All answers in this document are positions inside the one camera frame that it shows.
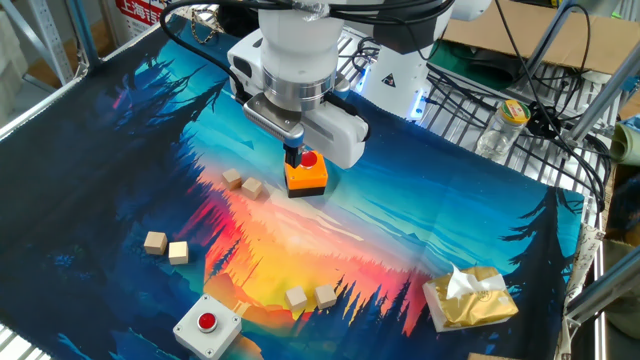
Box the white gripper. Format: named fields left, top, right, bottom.
left=284, top=102, right=370, bottom=170

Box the small wooden cube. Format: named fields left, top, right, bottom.
left=221, top=168, right=243, bottom=191
left=284, top=285, right=309, bottom=312
left=143, top=231, right=169, bottom=257
left=167, top=240, right=190, bottom=266
left=240, top=176, right=264, bottom=201
left=313, top=283, right=339, bottom=310

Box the orange box with red button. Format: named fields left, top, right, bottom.
left=283, top=149, right=330, bottom=199

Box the colourful forest print cloth mat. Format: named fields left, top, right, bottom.
left=0, top=13, right=586, bottom=360

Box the black fluffy duster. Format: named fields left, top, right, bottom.
left=217, top=3, right=261, bottom=39

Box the dark green board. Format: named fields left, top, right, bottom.
left=428, top=39, right=524, bottom=92

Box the white box with red button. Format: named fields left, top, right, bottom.
left=172, top=293, right=243, bottom=360

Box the clear jar with yellow lid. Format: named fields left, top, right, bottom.
left=474, top=98, right=532, bottom=162

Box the white box with red print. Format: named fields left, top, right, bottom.
left=115, top=0, right=174, bottom=40

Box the gold tissue pack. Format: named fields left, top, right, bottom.
left=422, top=263, right=520, bottom=334

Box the black power adapter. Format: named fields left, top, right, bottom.
left=525, top=101, right=562, bottom=140

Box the aluminium profile bar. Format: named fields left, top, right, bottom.
left=514, top=0, right=584, bottom=96
left=567, top=42, right=640, bottom=144
left=564, top=247, right=640, bottom=326

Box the white patterned cloth strip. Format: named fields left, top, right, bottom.
left=553, top=222, right=607, bottom=360

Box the flat brown cardboard sheet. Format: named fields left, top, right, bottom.
left=442, top=0, right=640, bottom=76

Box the pale green roll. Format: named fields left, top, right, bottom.
left=608, top=115, right=640, bottom=167

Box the silver camera box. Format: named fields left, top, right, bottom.
left=242, top=92, right=306, bottom=149

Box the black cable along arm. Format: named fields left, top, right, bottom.
left=158, top=0, right=456, bottom=104

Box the brass chain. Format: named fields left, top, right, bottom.
left=189, top=7, right=225, bottom=45

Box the blue metal post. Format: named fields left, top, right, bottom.
left=67, top=0, right=101, bottom=69

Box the grey perforated shelf frame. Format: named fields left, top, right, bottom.
left=0, top=0, right=76, bottom=86

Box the black cable bundle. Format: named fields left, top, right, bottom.
left=424, top=0, right=615, bottom=214

